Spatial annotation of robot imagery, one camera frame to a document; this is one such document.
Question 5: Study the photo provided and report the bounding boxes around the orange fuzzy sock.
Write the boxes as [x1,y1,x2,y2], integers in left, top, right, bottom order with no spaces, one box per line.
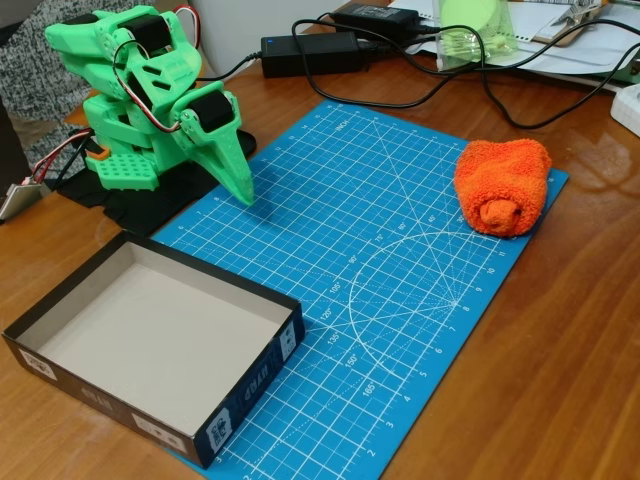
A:
[453,138,554,240]

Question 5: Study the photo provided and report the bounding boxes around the white plastic box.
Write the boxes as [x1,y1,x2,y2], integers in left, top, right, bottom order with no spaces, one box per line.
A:
[609,82,640,147]

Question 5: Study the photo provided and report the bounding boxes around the black power adapter blue light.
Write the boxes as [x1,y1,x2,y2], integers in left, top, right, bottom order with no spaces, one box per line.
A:
[259,30,365,79]

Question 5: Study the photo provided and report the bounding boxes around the blue cutting mat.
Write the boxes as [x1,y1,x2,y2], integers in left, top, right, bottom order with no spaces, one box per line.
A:
[149,98,571,480]

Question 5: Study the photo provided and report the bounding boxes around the grey knitted fabric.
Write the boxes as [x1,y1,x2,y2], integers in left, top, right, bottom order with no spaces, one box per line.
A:
[0,0,129,174]

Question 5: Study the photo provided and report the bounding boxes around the grey controller board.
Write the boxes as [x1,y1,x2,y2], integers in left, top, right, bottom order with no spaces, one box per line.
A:
[0,181,45,224]

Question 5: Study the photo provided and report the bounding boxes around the dark cardboard box tray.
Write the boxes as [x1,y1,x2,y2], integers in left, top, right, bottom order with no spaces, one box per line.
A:
[1,229,306,470]

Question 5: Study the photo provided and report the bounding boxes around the clear bag green contents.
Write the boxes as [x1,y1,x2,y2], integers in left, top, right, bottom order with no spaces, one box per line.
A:
[433,0,521,72]

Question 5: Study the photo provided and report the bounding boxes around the brown clipboard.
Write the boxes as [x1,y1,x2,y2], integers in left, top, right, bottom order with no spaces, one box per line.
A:
[519,0,610,47]

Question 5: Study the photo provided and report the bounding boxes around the white paper stack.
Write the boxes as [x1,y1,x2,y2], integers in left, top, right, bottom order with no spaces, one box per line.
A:
[387,0,640,94]

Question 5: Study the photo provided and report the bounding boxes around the metal binder clip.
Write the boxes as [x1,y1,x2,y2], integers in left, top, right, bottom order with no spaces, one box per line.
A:
[551,0,603,27]

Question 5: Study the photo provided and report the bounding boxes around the thin black cable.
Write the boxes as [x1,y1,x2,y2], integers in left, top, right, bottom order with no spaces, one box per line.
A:
[193,52,264,83]

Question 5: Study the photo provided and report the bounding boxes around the red white servo wire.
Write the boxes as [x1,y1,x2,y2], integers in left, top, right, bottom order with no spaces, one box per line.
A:
[112,3,201,134]

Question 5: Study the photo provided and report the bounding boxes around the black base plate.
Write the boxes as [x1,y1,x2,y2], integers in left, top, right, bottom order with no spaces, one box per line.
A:
[57,127,259,237]

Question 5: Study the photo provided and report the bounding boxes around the long black looping cable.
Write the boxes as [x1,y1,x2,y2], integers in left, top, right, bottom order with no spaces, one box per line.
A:
[291,18,640,109]

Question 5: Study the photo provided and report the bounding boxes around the red black wire bundle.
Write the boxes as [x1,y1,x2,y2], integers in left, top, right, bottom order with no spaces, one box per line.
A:
[29,127,97,185]

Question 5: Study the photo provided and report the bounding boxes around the black power cable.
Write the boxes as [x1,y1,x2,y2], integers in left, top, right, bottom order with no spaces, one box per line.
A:
[359,22,640,130]

